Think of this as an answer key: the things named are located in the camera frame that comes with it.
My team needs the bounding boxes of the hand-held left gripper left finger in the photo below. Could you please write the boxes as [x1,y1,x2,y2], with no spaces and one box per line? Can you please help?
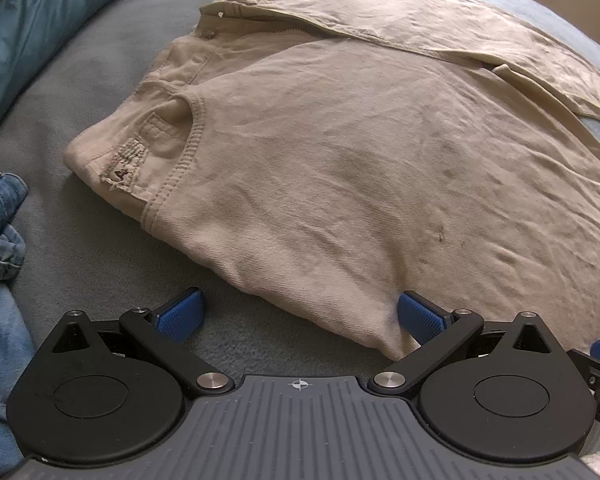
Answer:
[35,287,235,402]

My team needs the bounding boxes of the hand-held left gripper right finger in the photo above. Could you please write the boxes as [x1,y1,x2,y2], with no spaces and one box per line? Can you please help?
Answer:
[369,290,568,396]

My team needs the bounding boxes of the beige pants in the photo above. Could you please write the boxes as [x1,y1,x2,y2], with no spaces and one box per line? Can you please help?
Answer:
[62,0,600,363]

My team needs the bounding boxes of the blue jeans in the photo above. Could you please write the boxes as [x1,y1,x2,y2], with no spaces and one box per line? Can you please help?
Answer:
[0,172,38,471]

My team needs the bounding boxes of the grey-blue blanket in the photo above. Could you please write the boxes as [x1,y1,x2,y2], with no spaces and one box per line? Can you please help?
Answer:
[0,0,600,411]

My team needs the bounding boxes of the teal pillow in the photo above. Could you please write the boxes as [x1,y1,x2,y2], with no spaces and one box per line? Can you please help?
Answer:
[0,0,173,141]

